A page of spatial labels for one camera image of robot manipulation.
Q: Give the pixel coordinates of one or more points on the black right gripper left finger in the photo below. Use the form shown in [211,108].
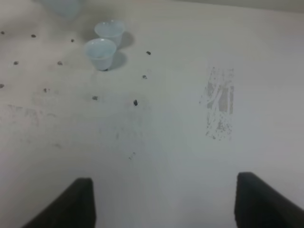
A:
[74,208]

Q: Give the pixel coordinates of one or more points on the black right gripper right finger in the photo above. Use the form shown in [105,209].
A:
[258,205]

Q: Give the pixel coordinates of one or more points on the light blue porcelain teapot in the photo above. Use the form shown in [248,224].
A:
[64,8]

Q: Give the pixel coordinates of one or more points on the near blue porcelain teacup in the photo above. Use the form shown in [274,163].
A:
[101,52]

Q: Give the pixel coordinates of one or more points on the blue porcelain teacup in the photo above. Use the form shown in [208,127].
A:
[112,30]
[101,52]

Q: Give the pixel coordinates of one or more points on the far blue porcelain teacup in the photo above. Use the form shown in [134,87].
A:
[112,30]

